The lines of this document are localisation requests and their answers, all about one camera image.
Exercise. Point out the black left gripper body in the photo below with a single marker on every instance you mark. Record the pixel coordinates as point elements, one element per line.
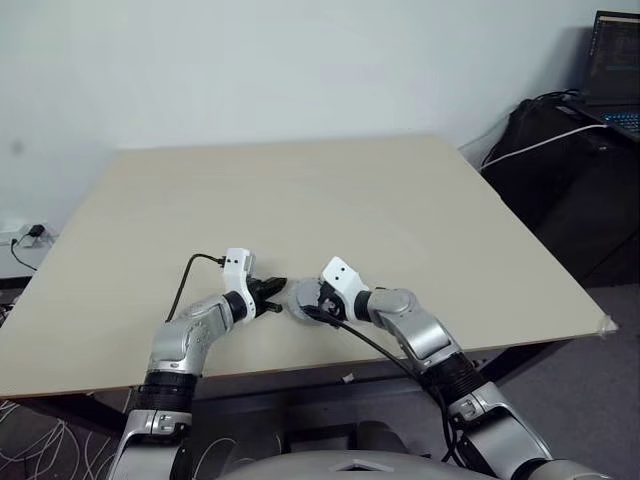
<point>259,297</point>

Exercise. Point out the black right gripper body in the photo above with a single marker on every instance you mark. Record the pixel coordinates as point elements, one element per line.
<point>331,302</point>

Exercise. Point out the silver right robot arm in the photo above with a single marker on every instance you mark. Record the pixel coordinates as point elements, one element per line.
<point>425,330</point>

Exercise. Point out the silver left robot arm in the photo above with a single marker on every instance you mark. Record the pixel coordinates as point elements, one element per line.
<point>185,340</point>

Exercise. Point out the small white clip under table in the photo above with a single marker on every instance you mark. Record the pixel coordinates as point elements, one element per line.
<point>347,378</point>

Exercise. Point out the grey robot torso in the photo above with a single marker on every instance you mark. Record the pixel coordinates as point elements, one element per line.
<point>345,462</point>

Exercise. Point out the black plug adapter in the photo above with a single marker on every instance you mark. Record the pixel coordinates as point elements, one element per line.
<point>35,230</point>

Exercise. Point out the white power strip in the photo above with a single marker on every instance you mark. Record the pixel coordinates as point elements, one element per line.
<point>15,234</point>

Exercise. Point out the large black bag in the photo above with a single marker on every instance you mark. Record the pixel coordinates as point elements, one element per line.
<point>560,190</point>

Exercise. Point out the black laptop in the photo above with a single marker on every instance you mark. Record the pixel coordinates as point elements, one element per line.
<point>612,65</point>

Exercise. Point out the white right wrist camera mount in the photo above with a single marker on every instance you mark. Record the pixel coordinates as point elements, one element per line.
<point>342,280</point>

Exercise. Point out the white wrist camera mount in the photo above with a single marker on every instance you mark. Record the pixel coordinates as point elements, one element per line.
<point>342,280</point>
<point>239,275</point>

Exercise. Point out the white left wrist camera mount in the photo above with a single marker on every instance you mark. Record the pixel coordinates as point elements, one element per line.
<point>239,275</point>

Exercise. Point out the black table frame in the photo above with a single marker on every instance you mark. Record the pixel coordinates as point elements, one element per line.
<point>505,360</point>

